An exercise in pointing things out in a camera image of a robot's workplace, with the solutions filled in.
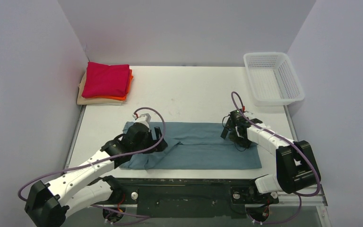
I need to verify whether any folded orange t shirt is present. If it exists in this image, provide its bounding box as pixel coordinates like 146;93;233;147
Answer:
97;70;134;101

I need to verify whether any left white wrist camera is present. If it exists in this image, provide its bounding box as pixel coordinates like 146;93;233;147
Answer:
133;113;151;126

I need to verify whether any blue-grey t shirt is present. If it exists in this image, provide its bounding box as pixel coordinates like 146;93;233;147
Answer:
120;122;262;170

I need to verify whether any folded magenta t shirt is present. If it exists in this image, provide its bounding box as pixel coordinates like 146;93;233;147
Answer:
82;61;130;98

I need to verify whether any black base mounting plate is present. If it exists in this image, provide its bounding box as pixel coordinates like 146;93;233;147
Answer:
99;178;284;218

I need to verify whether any white plastic basket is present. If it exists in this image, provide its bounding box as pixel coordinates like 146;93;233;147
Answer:
243;52;305;106

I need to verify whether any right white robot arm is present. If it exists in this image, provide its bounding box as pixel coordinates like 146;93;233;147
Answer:
221;109;321;203

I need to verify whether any folded beige t shirt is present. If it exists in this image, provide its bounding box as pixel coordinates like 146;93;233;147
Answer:
77;72;123;105

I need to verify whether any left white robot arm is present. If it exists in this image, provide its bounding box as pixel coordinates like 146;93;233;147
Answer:
25;122;167;227

